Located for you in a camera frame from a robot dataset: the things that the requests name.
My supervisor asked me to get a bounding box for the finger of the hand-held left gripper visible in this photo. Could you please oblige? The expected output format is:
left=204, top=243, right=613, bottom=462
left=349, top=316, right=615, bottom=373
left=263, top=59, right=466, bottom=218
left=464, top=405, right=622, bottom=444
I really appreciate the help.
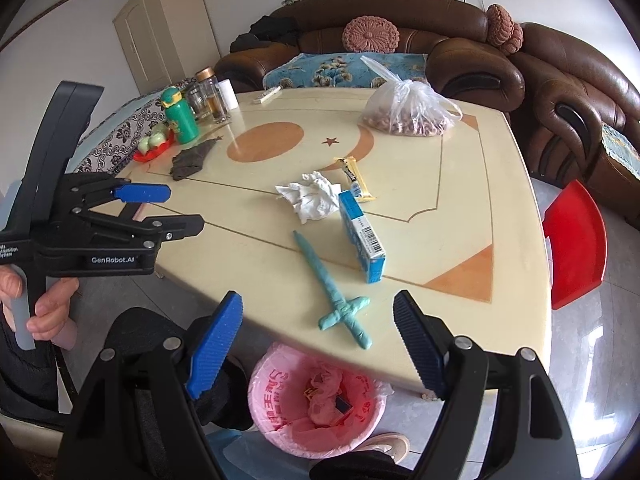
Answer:
left=64, top=172, right=172, bottom=211
left=72, top=207, right=205, bottom=250

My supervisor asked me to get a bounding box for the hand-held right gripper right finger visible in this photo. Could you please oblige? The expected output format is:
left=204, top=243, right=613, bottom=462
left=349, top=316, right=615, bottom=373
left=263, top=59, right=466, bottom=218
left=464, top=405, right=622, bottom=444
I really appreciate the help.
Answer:
left=392, top=290, right=583, bottom=480

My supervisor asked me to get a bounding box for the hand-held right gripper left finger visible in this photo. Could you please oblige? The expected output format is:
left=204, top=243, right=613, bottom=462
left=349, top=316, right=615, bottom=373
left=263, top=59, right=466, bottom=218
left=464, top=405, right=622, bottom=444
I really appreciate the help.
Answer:
left=57, top=290, right=244, bottom=480

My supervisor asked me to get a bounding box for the pink lined trash bin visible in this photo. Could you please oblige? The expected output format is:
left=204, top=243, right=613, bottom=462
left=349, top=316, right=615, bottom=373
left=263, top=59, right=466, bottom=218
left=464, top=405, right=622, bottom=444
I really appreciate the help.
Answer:
left=248, top=342, right=389, bottom=459

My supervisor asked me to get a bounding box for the teal clay sword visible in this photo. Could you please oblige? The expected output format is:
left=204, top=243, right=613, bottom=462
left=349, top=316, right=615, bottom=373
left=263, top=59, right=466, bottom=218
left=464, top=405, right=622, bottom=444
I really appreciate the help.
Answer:
left=293, top=230, right=374, bottom=350

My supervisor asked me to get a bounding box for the clear plastic bag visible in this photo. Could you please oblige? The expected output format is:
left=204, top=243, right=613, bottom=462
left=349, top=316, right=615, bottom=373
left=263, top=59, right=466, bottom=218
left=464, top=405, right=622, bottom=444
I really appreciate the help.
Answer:
left=307, top=367, right=351, bottom=427

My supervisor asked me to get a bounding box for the person's left hand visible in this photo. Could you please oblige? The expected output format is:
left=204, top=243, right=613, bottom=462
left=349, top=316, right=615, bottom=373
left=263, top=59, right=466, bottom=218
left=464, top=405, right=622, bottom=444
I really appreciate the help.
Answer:
left=0, top=262, right=80, bottom=352

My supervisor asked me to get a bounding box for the red plastic tray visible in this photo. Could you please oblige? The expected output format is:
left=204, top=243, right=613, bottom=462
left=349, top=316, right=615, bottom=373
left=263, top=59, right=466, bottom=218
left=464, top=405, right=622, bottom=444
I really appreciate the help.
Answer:
left=132, top=130, right=176, bottom=163

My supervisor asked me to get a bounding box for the dark grey cloth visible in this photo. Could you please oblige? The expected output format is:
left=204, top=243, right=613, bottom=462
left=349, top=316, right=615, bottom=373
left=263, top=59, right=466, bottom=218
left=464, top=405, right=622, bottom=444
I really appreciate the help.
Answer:
left=171, top=139, right=217, bottom=181

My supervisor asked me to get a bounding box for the patterned bedspread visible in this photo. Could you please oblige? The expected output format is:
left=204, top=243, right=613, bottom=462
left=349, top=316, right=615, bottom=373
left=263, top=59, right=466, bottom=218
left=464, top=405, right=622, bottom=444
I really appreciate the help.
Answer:
left=70, top=79, right=197, bottom=177

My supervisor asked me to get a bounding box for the green kids water bottle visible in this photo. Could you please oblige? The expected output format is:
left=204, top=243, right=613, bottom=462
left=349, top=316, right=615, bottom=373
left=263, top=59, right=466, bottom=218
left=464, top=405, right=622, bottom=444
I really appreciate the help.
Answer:
left=160, top=87, right=201, bottom=145

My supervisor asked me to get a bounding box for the person's white shoe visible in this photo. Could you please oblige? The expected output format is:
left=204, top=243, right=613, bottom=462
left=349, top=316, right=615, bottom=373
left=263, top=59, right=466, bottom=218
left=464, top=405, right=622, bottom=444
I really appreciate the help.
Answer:
left=369, top=432, right=411, bottom=464

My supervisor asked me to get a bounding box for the clear drinking glass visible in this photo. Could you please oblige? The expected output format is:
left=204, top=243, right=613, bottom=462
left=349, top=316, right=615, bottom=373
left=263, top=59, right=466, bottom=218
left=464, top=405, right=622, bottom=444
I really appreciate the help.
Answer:
left=187, top=82, right=211, bottom=122

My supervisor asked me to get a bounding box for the glass bottle copper lid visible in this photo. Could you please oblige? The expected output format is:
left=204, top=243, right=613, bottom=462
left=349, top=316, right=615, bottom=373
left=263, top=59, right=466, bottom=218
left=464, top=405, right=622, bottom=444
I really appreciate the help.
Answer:
left=195, top=67, right=232, bottom=125

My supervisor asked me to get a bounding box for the blue medicine box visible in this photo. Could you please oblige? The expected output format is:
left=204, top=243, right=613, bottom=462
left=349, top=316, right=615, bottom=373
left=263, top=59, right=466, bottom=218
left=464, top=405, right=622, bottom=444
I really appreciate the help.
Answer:
left=338, top=190, right=388, bottom=285

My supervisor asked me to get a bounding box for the crumpled white tissue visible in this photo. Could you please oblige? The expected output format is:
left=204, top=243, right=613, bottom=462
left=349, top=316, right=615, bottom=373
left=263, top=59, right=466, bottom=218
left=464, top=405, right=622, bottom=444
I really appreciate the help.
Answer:
left=274, top=171, right=343, bottom=225

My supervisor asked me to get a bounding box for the beige wardrobe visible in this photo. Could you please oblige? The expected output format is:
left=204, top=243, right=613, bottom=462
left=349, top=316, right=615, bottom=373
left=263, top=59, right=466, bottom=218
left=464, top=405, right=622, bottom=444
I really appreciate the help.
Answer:
left=112, top=0, right=221, bottom=97

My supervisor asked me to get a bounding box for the yellow snack wrapper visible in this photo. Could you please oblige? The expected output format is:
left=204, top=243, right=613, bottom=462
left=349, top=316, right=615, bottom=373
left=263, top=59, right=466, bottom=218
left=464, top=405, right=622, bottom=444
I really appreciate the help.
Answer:
left=333, top=157, right=376, bottom=204

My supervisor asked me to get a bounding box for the red plastic stool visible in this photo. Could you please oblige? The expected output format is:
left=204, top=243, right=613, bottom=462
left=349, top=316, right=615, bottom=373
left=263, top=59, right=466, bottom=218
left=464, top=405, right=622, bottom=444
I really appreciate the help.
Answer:
left=542, top=180, right=608, bottom=310

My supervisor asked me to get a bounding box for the dark clothes pile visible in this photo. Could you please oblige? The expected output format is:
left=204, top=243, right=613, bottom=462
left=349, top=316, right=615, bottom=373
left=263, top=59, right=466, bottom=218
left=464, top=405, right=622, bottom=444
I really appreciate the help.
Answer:
left=230, top=15, right=302, bottom=54

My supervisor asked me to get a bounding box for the blue floral cushion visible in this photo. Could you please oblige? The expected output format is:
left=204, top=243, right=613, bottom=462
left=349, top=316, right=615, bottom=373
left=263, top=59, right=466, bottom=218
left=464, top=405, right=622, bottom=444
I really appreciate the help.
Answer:
left=263, top=51, right=431, bottom=90

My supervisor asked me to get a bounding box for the plastic bag of nuts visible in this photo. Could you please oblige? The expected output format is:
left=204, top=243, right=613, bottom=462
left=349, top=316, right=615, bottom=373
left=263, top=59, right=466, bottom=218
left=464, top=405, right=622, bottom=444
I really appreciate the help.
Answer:
left=360, top=56, right=464, bottom=137

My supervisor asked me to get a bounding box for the round pink knitted cushion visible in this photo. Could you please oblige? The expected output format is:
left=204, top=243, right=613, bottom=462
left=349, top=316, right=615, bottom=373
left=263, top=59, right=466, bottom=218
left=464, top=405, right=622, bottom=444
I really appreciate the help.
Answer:
left=486, top=4, right=525, bottom=56
left=342, top=16, right=402, bottom=54

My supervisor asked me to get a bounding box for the lace seat doily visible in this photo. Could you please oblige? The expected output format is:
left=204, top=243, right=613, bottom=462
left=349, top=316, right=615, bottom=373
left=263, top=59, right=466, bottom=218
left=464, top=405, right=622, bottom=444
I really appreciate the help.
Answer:
left=600, top=122, right=640, bottom=181

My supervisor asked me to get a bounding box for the brown leather sofa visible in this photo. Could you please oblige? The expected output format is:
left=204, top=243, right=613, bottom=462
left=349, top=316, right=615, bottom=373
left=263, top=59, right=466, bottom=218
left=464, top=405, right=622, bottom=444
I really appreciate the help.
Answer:
left=215, top=0, right=526, bottom=113

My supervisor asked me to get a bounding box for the brown leather armchair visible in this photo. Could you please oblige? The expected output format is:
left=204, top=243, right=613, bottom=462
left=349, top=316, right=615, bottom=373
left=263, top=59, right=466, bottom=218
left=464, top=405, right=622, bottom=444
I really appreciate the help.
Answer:
left=509, top=22, right=640, bottom=222

